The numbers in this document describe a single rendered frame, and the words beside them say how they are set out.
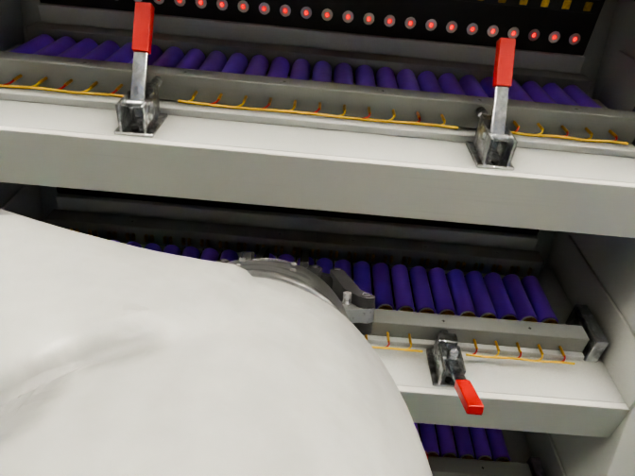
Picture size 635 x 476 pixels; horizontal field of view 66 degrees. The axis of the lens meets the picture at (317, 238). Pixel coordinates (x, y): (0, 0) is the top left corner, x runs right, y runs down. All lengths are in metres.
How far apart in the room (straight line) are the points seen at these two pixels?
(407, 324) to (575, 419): 0.17
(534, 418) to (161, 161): 0.39
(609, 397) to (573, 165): 0.21
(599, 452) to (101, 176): 0.51
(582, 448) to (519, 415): 0.12
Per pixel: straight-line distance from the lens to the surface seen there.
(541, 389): 0.50
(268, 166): 0.36
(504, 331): 0.49
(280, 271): 0.20
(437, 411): 0.47
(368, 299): 0.31
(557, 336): 0.51
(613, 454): 0.55
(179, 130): 0.39
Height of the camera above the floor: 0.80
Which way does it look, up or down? 20 degrees down
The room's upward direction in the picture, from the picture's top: 5 degrees clockwise
